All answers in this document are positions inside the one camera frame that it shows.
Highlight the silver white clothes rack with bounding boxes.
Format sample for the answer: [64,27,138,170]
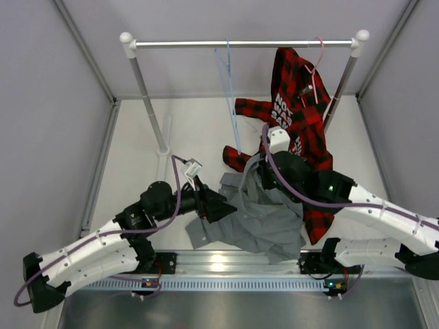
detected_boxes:
[119,29,370,157]

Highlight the light blue wire hanger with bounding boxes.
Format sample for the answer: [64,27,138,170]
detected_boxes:
[214,38,241,154]

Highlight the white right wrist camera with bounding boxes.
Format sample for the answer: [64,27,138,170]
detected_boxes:
[268,126,290,154]

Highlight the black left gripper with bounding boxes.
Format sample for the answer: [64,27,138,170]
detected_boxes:
[154,174,236,223]

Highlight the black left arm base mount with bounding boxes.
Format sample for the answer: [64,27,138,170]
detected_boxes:
[149,252,177,275]

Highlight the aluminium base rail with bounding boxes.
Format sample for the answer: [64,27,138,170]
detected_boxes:
[156,249,410,276]

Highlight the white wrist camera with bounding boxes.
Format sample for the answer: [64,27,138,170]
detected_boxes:
[268,126,290,154]
[183,158,202,188]

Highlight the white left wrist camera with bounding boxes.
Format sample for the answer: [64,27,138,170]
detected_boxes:
[183,158,202,188]

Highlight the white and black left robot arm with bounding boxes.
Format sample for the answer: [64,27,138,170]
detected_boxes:
[23,181,237,313]

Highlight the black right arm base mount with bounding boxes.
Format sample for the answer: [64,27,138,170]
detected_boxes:
[298,252,333,275]

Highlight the pink wire hanger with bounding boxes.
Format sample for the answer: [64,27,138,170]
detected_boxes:
[307,36,325,104]

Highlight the red black plaid shirt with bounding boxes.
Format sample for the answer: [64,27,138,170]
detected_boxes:
[235,48,334,245]

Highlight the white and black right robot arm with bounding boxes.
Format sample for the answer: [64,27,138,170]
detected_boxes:
[261,151,438,280]

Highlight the grey button shirt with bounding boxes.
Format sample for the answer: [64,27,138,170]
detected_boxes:
[185,155,305,265]

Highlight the slotted grey cable duct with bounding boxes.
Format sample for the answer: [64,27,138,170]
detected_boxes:
[83,278,329,292]

